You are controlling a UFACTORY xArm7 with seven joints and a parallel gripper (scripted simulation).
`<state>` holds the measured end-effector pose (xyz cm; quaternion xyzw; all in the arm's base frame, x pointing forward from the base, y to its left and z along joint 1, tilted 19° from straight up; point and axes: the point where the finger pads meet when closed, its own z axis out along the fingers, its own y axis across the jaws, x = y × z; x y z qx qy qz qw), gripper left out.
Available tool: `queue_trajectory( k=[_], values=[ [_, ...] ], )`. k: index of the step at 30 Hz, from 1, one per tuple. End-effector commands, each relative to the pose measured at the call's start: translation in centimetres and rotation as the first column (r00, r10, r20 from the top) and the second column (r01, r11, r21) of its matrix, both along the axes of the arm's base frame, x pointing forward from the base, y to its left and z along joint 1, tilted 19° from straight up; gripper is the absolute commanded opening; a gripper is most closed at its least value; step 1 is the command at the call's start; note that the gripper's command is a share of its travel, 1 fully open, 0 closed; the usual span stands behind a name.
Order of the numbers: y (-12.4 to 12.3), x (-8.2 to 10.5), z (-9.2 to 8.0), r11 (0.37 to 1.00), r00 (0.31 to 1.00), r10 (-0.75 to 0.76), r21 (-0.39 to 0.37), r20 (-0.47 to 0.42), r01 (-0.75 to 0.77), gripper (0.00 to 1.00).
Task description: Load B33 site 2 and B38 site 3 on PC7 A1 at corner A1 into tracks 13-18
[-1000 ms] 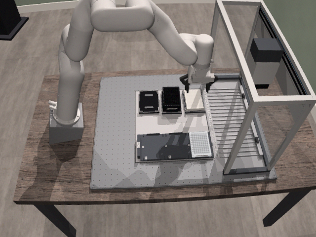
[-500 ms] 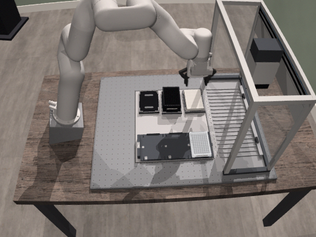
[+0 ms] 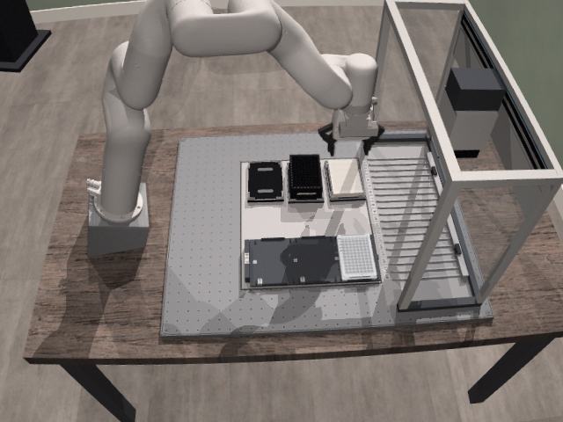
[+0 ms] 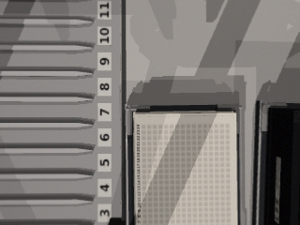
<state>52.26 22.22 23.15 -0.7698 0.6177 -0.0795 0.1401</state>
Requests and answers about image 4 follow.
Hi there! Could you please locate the black well plate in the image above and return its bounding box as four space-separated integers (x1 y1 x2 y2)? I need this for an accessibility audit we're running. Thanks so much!
263 108 300 225

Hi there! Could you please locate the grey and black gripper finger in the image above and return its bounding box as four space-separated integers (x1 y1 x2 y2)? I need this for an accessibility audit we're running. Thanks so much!
108 217 126 225

